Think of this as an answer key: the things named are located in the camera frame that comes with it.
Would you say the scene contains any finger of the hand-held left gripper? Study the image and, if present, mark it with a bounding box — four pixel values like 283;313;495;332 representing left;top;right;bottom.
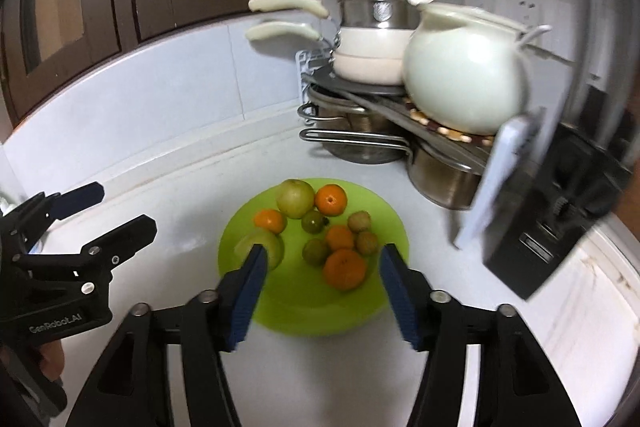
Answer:
12;182;106;238
10;214;158;288

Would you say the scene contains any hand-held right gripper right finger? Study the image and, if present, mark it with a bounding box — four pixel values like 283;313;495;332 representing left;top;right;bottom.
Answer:
379;243;583;427

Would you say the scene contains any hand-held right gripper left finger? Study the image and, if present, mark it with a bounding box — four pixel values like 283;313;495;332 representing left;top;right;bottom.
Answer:
65;243;269;427

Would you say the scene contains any green plate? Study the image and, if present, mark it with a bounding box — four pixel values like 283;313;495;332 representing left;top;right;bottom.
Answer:
217;178;411;337

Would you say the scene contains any small orange tangerine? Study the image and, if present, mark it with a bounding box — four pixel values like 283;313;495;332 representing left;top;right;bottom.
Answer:
253;209;288;234

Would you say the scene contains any person's left hand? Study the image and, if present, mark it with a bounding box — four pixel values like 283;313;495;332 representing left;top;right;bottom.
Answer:
32;338;67;382

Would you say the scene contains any large orange tangerine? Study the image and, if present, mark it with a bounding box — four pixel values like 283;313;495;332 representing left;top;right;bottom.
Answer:
322;248;368;291

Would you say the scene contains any pale green fruit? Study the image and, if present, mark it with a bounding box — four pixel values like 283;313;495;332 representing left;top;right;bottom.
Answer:
234;228;285;270

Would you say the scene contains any small green lime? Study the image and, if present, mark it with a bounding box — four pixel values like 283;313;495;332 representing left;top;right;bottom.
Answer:
302;238;331;267
301;210;327;234

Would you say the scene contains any yellow-green guava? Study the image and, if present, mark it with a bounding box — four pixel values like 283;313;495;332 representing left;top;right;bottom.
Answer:
276;178;316;216

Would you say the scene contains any black box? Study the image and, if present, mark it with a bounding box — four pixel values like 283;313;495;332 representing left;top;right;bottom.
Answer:
482;107;636;300

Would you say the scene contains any white pot rack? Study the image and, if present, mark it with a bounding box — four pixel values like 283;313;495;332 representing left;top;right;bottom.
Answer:
295;49;546;250

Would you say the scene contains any wooden bead trivet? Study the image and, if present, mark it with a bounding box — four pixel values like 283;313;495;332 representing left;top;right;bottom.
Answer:
405;99;493;145

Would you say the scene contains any white round ceramic pot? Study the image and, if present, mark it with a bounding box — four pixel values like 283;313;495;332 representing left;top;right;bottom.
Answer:
402;3;531;135

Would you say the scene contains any steel saucepan with long handle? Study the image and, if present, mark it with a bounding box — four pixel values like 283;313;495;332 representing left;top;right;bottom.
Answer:
300;130;486;211

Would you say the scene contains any steel pot with loop handle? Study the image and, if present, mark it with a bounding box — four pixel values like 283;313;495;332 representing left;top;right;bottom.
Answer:
298;99;401;165

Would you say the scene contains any white wall socket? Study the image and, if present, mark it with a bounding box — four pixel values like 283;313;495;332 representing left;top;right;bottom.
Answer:
465;0;543;26

